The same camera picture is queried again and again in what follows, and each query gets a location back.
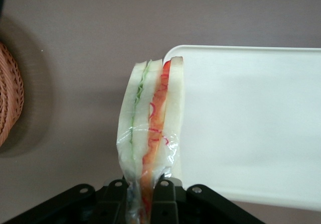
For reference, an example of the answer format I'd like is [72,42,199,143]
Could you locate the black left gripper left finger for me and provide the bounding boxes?
[0,180,130,224]

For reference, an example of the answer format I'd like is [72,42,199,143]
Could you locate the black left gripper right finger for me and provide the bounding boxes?
[152,180,266,224]

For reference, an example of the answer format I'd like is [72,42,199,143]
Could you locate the plastic sandwich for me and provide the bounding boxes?
[115,55,186,224]

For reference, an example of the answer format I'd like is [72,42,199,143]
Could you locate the cream plastic tray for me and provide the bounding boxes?
[163,44,321,209]

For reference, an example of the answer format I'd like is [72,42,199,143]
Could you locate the woven wicker basket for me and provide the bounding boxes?
[0,42,25,147]

